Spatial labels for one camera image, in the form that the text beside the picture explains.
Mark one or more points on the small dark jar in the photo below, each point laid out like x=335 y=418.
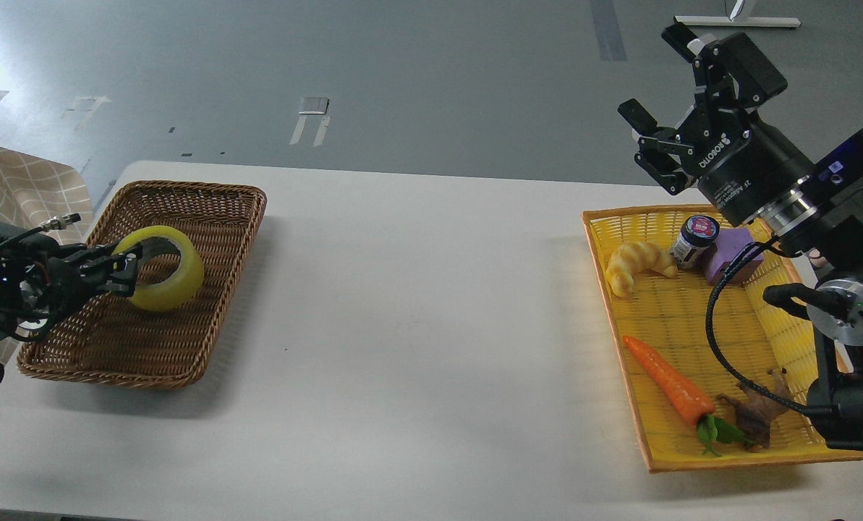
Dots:
x=697 y=233

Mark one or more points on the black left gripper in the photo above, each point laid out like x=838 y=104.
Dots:
x=74 y=274

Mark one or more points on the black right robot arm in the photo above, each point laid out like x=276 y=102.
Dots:
x=821 y=213

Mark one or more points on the beige checkered cloth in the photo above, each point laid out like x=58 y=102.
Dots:
x=32 y=191

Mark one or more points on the white stand base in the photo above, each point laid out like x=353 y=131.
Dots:
x=739 y=15

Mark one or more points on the brown wicker basket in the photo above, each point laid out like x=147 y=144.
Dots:
x=111 y=341

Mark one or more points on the yellow woven tray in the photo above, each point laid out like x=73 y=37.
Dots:
x=669 y=315

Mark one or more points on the purple foam block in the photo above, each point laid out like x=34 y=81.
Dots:
x=727 y=245

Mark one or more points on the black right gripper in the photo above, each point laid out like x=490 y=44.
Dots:
x=741 y=163

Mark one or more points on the toy croissant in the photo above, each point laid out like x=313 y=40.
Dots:
x=632 y=258

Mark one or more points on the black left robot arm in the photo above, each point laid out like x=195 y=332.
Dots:
x=43 y=282

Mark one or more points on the yellow tape roll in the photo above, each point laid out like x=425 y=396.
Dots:
x=178 y=288

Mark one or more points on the orange toy carrot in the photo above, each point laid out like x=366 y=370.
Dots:
x=690 y=402

